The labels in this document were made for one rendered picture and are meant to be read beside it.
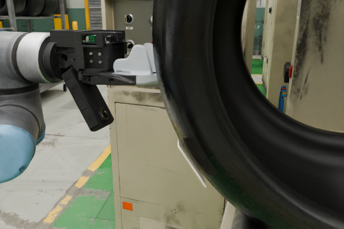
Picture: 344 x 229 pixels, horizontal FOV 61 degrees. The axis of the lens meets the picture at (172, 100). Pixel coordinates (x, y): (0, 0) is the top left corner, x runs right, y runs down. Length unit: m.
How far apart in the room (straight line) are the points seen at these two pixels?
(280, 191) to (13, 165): 0.36
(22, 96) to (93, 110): 0.15
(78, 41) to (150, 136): 0.78
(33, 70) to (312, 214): 0.45
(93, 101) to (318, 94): 0.47
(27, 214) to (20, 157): 1.66
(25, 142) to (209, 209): 0.93
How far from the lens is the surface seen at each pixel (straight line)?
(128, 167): 1.31
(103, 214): 1.98
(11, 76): 0.58
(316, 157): 0.62
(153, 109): 1.15
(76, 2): 10.43
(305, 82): 0.69
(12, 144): 0.47
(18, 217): 2.13
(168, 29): 0.32
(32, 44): 0.53
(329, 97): 0.71
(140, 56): 0.44
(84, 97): 0.50
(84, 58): 0.47
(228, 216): 0.53
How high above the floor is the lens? 1.19
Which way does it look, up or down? 16 degrees down
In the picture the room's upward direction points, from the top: straight up
